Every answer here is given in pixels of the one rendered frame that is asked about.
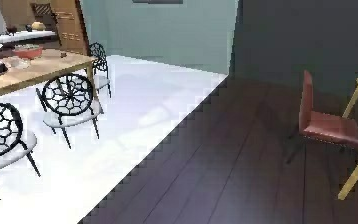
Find black web-back chair white seat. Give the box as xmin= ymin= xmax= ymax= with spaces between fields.
xmin=88 ymin=41 xmax=113 ymax=99
xmin=35 ymin=73 xmax=105 ymax=150
xmin=0 ymin=101 xmax=42 ymax=201

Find brown wooden cupboard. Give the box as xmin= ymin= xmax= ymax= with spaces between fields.
xmin=0 ymin=0 xmax=91 ymax=57

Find light wooden dining table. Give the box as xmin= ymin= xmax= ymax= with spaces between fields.
xmin=0 ymin=48 xmax=99 ymax=101

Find red chair black legs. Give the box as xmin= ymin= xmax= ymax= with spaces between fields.
xmin=285 ymin=69 xmax=358 ymax=165

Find red bowl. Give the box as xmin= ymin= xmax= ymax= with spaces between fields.
xmin=12 ymin=44 xmax=44 ymax=61

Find yellow round pot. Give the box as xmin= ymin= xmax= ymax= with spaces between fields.
xmin=31 ymin=21 xmax=47 ymax=32

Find clear glass bowl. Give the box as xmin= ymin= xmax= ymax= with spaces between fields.
xmin=4 ymin=55 xmax=32 ymax=70

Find white worktop counter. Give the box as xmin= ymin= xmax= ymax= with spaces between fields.
xmin=0 ymin=29 xmax=57 ymax=45

